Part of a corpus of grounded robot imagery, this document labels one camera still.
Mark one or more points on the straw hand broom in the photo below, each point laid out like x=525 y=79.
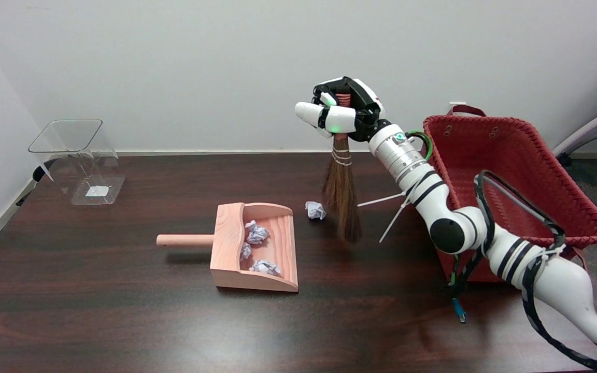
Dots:
x=342 y=197

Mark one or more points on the red woven basket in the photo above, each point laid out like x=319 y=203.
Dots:
x=542 y=171

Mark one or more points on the black leg with white tip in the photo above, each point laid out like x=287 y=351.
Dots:
x=39 y=173

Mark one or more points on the wooden dustpan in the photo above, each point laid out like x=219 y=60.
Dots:
x=226 y=248

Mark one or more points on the white paper ball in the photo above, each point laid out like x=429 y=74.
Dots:
x=256 y=233
x=245 y=251
x=315 y=211
x=265 y=268

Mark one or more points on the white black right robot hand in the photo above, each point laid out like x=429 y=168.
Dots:
x=363 y=111

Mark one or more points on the clear acrylic container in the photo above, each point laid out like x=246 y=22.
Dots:
x=88 y=166

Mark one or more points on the white curved tube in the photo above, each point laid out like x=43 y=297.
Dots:
x=588 y=127

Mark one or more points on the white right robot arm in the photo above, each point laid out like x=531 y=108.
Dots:
x=443 y=207

